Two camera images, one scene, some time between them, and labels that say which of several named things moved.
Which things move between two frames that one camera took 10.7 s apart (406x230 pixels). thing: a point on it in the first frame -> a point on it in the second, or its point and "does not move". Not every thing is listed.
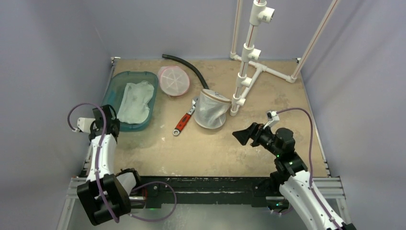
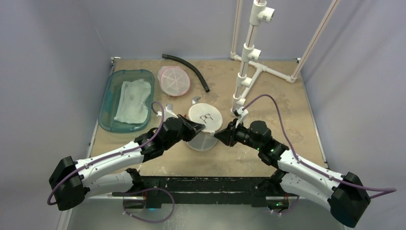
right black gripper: (252, 132) -> (232, 133)
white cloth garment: (133, 109) does not move
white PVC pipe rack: (260, 13) does not move
